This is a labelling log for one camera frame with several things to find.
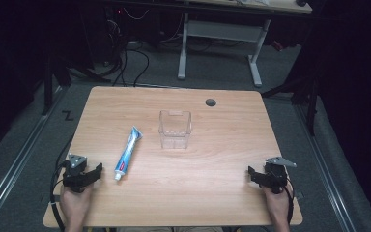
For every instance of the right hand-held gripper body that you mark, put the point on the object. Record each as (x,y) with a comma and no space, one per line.
(275,177)

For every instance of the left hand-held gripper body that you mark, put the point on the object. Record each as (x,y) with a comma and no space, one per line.
(74,179)

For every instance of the blue and white toothpaste tube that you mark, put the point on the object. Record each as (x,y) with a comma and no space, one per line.
(127,154)

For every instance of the black round table grommet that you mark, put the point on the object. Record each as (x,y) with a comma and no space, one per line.
(210,102)

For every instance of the metal floor rail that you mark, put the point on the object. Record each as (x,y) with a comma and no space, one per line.
(328,180)
(16,164)

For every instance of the person's right hand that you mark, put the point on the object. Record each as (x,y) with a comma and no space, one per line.
(278,204)

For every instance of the person's left hand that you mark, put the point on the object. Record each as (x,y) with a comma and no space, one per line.
(75,204)

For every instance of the clear plastic container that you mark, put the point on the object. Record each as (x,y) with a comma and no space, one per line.
(175,129)

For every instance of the small red floor item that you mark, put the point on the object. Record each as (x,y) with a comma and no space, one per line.
(277,45)

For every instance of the white-legged wooden desk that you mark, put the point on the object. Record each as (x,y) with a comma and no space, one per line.
(225,31)

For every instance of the grey tape patch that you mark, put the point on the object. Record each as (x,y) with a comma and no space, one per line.
(299,195)

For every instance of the black metal stand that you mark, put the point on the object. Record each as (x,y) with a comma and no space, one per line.
(47,90)
(312,109)

